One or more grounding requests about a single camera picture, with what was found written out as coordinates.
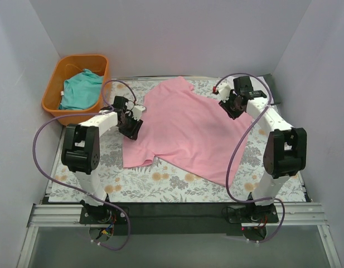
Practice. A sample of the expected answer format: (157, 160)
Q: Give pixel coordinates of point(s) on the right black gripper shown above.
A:
(230, 109)

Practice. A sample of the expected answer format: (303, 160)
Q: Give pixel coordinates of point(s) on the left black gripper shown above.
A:
(131, 128)

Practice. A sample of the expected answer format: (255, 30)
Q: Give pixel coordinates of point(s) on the pink t shirt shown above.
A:
(187, 130)

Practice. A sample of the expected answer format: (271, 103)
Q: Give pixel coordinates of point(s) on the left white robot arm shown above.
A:
(81, 150)

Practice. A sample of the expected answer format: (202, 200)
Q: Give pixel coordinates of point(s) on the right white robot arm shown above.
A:
(284, 155)

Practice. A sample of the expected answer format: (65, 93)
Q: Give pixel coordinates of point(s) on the folded white t shirt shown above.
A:
(262, 81)

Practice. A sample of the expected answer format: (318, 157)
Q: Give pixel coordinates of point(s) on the floral table mat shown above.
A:
(163, 182)

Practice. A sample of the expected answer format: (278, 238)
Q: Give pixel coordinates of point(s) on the teal t shirt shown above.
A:
(81, 91)

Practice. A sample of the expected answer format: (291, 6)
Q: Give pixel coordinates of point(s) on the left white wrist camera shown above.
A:
(137, 112)

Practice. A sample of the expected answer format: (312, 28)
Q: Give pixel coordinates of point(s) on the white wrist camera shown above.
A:
(223, 90)
(137, 112)

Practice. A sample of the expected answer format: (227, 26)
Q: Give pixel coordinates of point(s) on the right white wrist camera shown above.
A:
(223, 90)

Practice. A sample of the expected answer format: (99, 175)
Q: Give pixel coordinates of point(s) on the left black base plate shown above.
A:
(101, 215)

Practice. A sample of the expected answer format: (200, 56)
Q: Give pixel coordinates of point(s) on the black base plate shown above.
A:
(250, 213)
(101, 215)

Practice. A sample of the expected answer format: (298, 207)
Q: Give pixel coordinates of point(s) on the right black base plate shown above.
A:
(250, 213)

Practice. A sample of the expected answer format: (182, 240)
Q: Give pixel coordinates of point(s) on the aluminium frame rail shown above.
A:
(49, 215)

